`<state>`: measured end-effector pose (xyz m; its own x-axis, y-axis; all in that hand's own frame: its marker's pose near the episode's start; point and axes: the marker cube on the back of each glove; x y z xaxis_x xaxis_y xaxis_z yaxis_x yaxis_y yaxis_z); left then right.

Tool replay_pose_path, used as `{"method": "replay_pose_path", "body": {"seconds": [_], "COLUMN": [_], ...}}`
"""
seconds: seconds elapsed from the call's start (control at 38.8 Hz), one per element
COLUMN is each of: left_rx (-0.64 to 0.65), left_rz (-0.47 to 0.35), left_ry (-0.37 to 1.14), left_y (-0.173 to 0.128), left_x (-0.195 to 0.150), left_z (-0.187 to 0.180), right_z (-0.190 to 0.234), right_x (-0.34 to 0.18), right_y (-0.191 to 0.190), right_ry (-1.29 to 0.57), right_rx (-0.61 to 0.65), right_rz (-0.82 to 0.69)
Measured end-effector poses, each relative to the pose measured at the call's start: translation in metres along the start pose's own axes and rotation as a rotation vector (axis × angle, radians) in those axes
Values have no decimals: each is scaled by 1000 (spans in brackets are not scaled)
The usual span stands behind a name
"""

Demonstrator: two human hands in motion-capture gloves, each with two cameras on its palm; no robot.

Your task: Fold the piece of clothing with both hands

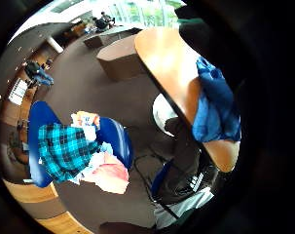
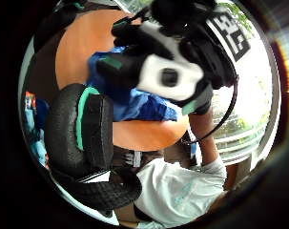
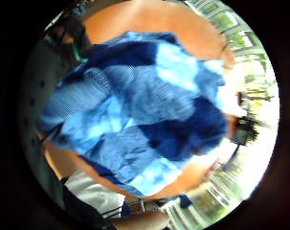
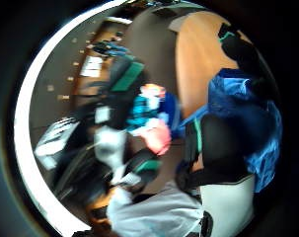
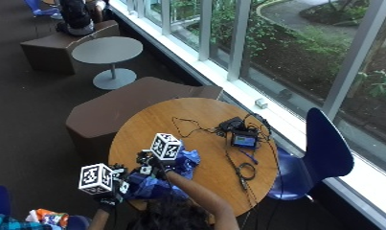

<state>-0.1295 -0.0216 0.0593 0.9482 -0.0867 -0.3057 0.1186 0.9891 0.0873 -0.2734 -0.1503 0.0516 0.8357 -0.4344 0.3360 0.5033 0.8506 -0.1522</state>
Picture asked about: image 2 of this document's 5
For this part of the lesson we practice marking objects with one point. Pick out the blue and red cloth pile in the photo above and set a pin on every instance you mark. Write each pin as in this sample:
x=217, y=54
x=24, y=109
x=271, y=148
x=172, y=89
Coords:
x=34, y=127

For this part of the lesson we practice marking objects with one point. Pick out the white marker cube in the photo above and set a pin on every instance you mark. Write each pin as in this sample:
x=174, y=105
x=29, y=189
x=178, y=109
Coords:
x=230, y=31

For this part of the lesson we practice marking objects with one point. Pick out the the person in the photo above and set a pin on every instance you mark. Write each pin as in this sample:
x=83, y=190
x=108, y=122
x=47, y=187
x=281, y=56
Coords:
x=179, y=191

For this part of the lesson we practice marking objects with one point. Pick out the window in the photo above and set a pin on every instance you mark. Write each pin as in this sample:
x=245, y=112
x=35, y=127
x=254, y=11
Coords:
x=252, y=105

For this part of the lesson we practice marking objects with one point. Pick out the white palm camera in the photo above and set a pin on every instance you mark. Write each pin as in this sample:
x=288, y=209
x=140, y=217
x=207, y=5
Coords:
x=169, y=78

